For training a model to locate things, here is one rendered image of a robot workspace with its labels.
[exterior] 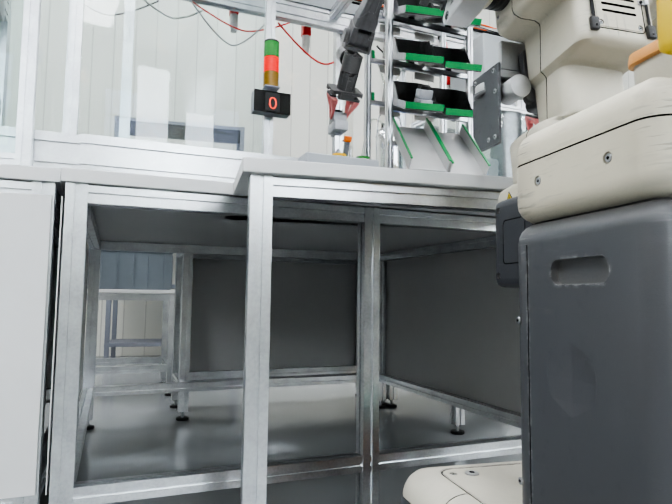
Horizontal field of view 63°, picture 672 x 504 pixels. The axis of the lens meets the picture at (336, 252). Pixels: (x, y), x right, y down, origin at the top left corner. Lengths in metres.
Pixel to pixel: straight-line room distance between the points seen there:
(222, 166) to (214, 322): 1.77
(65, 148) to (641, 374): 1.24
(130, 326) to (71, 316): 4.38
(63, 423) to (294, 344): 2.04
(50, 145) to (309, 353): 2.17
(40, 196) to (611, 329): 1.12
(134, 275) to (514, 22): 2.71
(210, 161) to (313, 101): 4.77
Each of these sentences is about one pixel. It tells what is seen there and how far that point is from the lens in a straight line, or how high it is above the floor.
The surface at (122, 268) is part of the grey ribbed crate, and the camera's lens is 3.40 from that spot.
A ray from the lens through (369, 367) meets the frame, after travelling 1.46.
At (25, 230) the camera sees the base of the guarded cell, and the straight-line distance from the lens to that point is 1.33.
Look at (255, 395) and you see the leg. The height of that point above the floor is 0.40.
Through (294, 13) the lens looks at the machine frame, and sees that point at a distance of 3.06.
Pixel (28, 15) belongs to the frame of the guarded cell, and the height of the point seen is 1.20.
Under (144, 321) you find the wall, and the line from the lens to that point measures 5.67.
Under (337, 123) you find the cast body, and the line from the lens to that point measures 1.72.
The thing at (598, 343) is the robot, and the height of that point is 0.54.
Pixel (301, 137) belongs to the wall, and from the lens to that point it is 6.00.
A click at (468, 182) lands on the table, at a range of 1.23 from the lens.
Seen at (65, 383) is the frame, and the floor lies 0.40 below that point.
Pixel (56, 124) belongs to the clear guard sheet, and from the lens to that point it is 2.68.
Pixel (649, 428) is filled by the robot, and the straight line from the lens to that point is 0.61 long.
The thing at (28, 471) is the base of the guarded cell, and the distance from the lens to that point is 1.37.
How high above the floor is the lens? 0.59
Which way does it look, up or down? 5 degrees up
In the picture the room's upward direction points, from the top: 1 degrees clockwise
